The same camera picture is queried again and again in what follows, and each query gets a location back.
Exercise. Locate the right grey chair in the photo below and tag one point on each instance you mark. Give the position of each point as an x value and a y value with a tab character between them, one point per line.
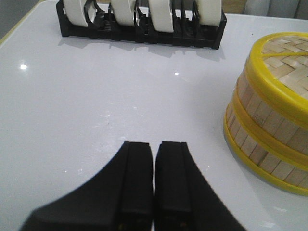
297	9

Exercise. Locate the white bowl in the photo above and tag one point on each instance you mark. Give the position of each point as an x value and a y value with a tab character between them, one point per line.
161	15
123	11
209	12
74	10

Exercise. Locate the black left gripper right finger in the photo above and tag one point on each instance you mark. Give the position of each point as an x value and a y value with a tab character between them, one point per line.
184	201

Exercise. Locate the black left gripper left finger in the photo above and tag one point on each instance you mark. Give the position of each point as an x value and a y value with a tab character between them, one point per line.
118	198

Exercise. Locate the bamboo steamer drawer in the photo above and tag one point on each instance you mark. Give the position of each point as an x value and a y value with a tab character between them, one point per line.
265	164
265	115

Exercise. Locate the black bowl rack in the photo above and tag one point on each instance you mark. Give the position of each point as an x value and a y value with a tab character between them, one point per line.
103	25

